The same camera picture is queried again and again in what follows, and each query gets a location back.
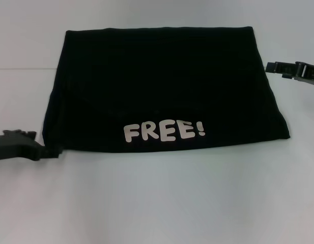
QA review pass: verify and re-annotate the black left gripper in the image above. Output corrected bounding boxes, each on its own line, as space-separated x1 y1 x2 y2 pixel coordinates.
0 129 64 166

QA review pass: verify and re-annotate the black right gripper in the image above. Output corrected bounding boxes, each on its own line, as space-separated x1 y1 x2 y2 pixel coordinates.
265 60 314 87

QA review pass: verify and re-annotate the black t-shirt with FREE print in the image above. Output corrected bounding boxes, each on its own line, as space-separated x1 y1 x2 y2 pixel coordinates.
42 26 291 155

